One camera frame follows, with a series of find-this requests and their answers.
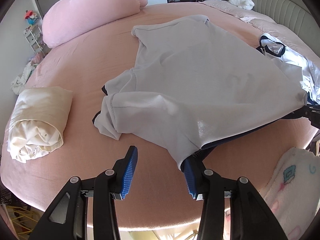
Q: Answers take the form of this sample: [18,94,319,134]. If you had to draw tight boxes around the white collared shirt navy cuffs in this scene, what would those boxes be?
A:
[93,14,308,171]

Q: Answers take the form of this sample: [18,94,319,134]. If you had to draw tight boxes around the white plush toy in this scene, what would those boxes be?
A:
[228,0,255,11]

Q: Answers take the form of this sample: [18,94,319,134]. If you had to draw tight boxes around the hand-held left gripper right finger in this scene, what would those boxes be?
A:
[183,157,278,240]

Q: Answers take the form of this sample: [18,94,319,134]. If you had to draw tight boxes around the bed with pink sheet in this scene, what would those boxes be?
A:
[0,2,320,230]

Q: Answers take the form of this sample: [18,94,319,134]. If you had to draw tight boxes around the pink rolled quilt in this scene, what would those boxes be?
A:
[42,0,148,49]

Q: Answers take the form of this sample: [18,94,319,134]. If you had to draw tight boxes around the white shirt with navy trim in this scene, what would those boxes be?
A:
[259,33,320,105]

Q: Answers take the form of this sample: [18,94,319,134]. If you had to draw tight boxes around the cream folded cloth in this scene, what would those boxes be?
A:
[7,86,74,164]

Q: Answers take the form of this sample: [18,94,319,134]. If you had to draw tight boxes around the grey padded headboard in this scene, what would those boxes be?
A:
[222,0,320,46]

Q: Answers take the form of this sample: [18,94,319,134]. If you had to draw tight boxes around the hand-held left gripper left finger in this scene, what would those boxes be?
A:
[34,145,138,240]

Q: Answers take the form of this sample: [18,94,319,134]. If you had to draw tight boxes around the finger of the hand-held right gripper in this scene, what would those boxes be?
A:
[282,104,320,130]

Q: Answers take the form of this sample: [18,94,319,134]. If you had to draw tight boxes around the pile of white clothes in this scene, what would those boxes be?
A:
[10,55,41,96]

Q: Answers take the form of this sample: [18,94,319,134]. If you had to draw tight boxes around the white printed fleece pajamas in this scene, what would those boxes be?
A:
[222,146,320,240]

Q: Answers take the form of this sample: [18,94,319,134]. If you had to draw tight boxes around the yellow wire rack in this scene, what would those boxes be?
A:
[4,203,36,240]

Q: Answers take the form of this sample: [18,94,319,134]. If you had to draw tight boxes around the white rack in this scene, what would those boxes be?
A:
[23,25,47,56]

